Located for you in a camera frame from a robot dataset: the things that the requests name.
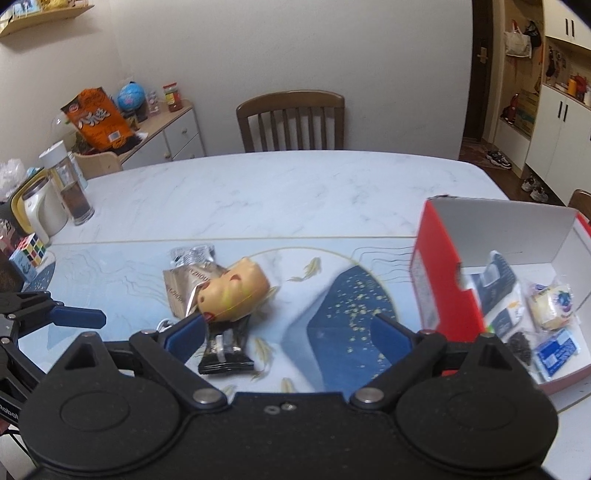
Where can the orange snack bag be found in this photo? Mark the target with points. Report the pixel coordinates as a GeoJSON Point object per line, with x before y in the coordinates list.
{"type": "Point", "coordinates": [100, 123]}

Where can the blue tissue pack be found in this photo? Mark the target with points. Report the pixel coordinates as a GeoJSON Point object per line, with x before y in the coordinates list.
{"type": "Point", "coordinates": [552, 355]}

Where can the wall shelf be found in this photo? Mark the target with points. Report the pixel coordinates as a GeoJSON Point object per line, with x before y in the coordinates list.
{"type": "Point", "coordinates": [24, 15]}

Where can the white kettle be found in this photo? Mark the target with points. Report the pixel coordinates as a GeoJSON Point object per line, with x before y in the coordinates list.
{"type": "Point", "coordinates": [38, 208]}

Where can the finger pad of the left gripper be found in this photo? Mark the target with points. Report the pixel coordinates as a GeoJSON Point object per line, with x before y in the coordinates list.
{"type": "Point", "coordinates": [74, 317]}

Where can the red sauce jar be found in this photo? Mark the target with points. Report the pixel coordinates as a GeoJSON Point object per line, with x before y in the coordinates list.
{"type": "Point", "coordinates": [172, 97]}

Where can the red cardboard box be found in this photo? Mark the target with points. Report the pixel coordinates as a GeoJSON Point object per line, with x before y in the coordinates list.
{"type": "Point", "coordinates": [520, 271]}

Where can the clear bag black contents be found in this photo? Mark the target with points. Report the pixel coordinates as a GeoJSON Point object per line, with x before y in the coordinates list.
{"type": "Point", "coordinates": [522, 345]}

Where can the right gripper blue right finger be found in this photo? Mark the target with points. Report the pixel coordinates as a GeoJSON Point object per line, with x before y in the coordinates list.
{"type": "Point", "coordinates": [394, 340]}

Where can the white cupboard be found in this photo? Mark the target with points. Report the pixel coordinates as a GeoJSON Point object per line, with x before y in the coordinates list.
{"type": "Point", "coordinates": [559, 152]}

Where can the blue globe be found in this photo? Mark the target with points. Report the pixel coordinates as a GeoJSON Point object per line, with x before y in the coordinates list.
{"type": "Point", "coordinates": [131, 99]}

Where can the yellow spotted pig toy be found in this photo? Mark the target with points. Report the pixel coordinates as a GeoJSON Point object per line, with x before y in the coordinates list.
{"type": "Point", "coordinates": [235, 294]}

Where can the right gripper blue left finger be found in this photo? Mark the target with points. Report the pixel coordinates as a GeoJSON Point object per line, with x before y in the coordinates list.
{"type": "Point", "coordinates": [184, 338]}

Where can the white side cabinet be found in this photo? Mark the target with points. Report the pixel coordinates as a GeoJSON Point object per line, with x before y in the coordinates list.
{"type": "Point", "coordinates": [166, 137]}

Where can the brown wooden chair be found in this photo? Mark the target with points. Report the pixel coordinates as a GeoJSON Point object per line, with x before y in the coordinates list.
{"type": "Point", "coordinates": [292, 120]}

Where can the white blue snack bag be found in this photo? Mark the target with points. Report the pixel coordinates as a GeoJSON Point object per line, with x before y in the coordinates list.
{"type": "Point", "coordinates": [498, 294]}

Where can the gold silver snack wrapper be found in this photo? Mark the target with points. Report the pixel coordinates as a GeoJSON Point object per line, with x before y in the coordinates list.
{"type": "Point", "coordinates": [191, 268]}

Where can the blueberry bread packet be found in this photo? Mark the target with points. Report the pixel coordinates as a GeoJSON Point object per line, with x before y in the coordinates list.
{"type": "Point", "coordinates": [551, 306]}

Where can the rubik's cube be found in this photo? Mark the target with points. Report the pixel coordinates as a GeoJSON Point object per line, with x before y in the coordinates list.
{"type": "Point", "coordinates": [27, 257]}

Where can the black gold cookie pack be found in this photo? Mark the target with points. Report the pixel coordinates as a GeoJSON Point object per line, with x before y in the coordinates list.
{"type": "Point", "coordinates": [225, 348]}

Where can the glass water bottle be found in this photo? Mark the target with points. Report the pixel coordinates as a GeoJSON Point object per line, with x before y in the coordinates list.
{"type": "Point", "coordinates": [65, 180]}

